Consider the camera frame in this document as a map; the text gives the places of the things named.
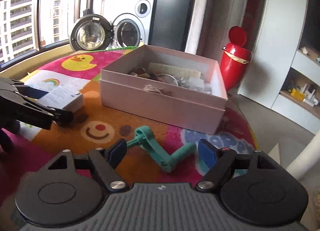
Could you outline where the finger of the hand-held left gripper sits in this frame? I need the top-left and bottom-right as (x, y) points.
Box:
(5, 80), (49, 102)
(0, 94), (74, 131)

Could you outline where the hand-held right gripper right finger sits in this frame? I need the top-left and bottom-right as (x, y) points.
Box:
(195, 138), (278, 192)

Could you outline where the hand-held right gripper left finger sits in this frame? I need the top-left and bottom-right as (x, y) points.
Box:
(47, 138), (128, 192)

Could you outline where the white cardboard box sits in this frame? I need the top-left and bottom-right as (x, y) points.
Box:
(37, 84), (85, 111)

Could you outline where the teal crank handle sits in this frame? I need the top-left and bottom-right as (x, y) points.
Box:
(126, 125), (197, 174)

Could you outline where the pink cardboard box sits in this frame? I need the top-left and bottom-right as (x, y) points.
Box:
(100, 45), (229, 136)

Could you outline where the clear plastic bag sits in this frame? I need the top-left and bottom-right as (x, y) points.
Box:
(175, 75), (213, 95)

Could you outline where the white cable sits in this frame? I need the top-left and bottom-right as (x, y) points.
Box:
(159, 73), (179, 87)

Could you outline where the cartoon printed play mat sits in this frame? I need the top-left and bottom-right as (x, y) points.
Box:
(0, 46), (258, 221)

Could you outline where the window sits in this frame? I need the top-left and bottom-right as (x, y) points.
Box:
(0, 0), (86, 69)

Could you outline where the red trash bin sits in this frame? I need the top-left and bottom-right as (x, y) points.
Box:
(220, 26), (251, 89)

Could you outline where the yellow small box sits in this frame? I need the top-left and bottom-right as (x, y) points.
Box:
(289, 88), (307, 102)

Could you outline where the white router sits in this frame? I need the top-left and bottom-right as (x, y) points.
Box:
(301, 83), (320, 107)

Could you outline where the silver washing machine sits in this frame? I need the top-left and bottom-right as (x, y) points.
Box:
(69, 0), (156, 52)

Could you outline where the white shelf cabinet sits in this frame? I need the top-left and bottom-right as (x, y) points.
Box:
(237, 0), (320, 134)

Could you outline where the dark grey tall cabinet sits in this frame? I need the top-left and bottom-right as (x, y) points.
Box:
(149, 0), (201, 49)

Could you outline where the red wall banner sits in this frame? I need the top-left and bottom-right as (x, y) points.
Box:
(243, 0), (263, 46)

